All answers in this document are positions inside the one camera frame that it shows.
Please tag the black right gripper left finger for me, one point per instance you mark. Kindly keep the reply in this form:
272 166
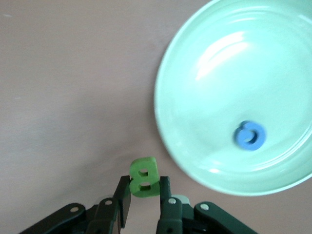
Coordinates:
102 217

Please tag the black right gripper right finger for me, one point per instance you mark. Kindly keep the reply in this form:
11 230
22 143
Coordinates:
175 219

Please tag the green letter B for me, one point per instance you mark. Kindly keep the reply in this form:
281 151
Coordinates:
135 170

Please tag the blue letter G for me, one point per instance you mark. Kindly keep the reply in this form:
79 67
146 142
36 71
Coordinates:
259 136

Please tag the brown table cover sheet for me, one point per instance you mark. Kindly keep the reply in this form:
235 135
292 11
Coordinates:
73 73

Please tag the light green plate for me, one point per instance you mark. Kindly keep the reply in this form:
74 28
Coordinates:
231 73

